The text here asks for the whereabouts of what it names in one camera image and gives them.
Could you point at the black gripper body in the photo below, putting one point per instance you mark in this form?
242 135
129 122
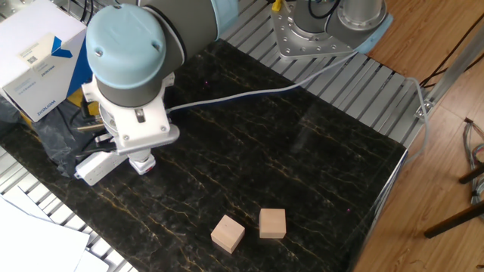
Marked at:
105 143

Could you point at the white power strip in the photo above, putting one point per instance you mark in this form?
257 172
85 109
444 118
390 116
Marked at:
94 170

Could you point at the white plug-in bulb holder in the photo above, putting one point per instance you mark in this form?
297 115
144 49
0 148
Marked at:
145 167

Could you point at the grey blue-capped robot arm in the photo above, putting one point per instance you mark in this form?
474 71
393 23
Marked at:
125 49

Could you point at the black wrapped package yellow tape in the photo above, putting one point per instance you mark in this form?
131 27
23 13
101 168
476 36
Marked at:
53 140

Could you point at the white paper sheets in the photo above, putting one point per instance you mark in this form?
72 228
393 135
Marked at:
30 242

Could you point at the white and blue cardboard box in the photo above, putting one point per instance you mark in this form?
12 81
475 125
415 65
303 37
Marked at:
38 38

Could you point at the wooden cube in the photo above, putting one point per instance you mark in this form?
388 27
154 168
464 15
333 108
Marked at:
272 223
227 233

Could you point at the silver robot mounting plate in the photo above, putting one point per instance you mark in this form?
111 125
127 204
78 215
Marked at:
298 45

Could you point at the yellow plastic tag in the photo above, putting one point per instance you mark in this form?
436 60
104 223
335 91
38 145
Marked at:
277 5

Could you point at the dark brown wooden stand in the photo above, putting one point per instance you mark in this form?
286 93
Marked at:
453 221

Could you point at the aluminium frame post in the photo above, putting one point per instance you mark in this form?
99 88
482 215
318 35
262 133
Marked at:
453 77

